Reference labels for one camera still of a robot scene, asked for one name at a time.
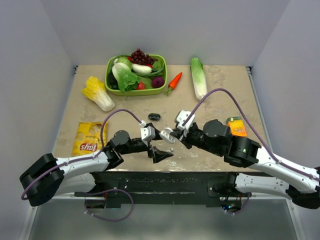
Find green plastic basket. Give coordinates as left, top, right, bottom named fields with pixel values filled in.
left=104, top=54, right=168, bottom=97

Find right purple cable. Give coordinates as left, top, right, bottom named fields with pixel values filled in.
left=183, top=87, right=320, bottom=215

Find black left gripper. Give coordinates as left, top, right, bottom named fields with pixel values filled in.
left=119, top=127, right=173, bottom=163

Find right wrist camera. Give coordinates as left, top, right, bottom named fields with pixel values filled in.
left=174, top=110, right=196, bottom=135

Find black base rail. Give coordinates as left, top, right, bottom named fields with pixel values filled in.
left=75, top=171, right=249, bottom=208

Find orange sponge box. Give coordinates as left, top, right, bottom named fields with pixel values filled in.
left=225, top=116, right=247, bottom=137

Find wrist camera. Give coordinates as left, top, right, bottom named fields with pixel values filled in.
left=174, top=110, right=196, bottom=135
left=139, top=120, right=156, bottom=146

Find orange toy carrot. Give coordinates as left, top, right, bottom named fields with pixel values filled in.
left=164, top=72, right=183, bottom=96

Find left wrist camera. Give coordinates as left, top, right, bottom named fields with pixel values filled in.
left=139, top=120, right=156, bottom=146

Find green toy lettuce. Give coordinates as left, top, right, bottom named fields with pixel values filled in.
left=112, top=62, right=140, bottom=93

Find purple cable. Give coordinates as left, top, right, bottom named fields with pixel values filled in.
left=183, top=87, right=320, bottom=215
left=20, top=108, right=147, bottom=223

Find yellow toy cabbage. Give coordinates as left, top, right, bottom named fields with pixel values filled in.
left=81, top=76, right=115, bottom=112

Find purple toy onion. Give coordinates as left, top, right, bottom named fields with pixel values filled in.
left=151, top=76, right=165, bottom=89

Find green white napa cabbage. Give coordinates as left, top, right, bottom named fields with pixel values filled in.
left=190, top=57, right=208, bottom=101

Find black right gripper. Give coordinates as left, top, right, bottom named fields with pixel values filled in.
left=170, top=124, right=223, bottom=156

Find dark red toy grapes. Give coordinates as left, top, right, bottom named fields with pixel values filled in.
left=127, top=48, right=159, bottom=66

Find red toy strawberry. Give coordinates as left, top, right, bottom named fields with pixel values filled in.
left=136, top=81, right=146, bottom=90

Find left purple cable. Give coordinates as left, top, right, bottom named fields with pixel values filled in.
left=20, top=108, right=147, bottom=223

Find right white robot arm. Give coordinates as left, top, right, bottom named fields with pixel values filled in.
left=170, top=119, right=320, bottom=209

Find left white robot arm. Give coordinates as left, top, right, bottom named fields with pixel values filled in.
left=19, top=123, right=176, bottom=207

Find black earbud charging case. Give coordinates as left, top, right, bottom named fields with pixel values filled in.
left=148, top=113, right=161, bottom=121

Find white earbud charging case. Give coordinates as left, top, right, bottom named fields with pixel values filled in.
left=159, top=127, right=176, bottom=144

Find yellow Lays chip bag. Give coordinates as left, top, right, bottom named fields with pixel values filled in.
left=72, top=122, right=103, bottom=157

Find white toy radish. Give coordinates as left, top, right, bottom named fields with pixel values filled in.
left=132, top=63, right=153, bottom=74

